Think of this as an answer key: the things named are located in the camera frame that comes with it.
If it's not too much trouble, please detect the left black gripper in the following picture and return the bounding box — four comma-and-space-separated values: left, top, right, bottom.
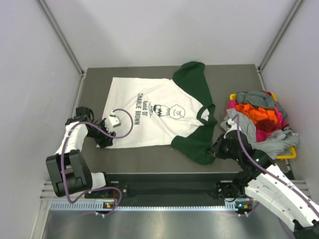
86, 119, 116, 148

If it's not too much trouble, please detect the white and green t shirt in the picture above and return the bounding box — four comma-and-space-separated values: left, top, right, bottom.
103, 62, 217, 165

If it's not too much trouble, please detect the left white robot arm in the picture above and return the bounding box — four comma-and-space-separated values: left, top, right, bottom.
46, 107, 121, 198

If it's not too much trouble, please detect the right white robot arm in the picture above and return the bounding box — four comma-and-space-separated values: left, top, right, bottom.
209, 131, 319, 239

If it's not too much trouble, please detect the pink t shirt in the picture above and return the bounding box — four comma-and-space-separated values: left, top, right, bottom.
226, 100, 287, 142

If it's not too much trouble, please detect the orange t shirt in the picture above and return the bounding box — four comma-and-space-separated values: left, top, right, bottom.
235, 104, 278, 124

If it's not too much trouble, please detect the yellow plastic basket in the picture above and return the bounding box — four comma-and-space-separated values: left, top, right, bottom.
229, 93, 297, 161

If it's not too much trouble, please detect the dark red t shirt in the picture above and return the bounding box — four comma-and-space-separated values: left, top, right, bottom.
255, 119, 283, 132

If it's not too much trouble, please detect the light grey t shirt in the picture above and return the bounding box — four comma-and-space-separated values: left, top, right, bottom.
220, 109, 299, 159

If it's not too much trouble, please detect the grey t shirt top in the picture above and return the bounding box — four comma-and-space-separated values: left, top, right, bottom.
235, 91, 288, 119

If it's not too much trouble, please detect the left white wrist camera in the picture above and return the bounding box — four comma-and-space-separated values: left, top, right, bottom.
105, 112, 122, 131

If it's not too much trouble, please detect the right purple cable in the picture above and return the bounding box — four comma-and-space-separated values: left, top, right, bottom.
234, 113, 319, 217

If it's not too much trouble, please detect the aluminium frame rail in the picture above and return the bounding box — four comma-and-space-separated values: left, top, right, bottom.
39, 180, 312, 201

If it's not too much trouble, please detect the slotted grey cable duct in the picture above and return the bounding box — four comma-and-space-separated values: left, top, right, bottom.
49, 200, 252, 212

